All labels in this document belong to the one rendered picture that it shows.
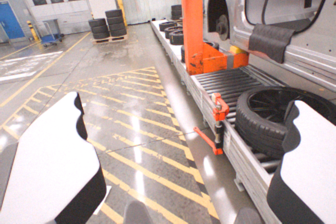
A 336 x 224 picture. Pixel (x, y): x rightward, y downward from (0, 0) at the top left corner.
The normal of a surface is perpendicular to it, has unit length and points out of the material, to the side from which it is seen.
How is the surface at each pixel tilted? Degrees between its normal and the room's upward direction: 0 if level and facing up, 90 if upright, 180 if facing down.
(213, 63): 90
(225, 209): 0
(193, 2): 90
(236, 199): 0
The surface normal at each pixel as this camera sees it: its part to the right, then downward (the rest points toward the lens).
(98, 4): 0.21, 0.47
